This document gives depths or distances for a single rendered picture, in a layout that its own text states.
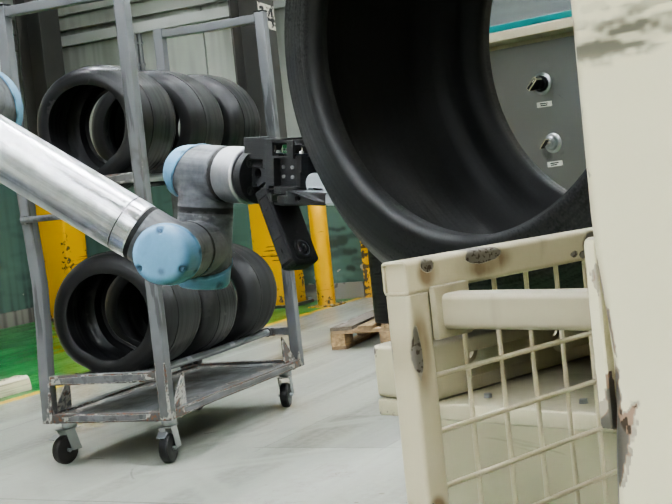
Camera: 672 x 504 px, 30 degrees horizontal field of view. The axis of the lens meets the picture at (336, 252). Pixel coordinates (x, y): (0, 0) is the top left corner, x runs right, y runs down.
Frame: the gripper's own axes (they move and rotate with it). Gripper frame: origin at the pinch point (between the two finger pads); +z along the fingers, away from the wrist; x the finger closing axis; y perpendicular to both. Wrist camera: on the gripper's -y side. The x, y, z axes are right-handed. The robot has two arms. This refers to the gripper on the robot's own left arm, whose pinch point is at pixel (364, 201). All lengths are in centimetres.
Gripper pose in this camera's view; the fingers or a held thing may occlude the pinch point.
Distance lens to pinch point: 148.8
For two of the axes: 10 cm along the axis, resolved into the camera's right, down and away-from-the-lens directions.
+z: 7.0, 0.9, -7.1
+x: 7.1, -1.1, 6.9
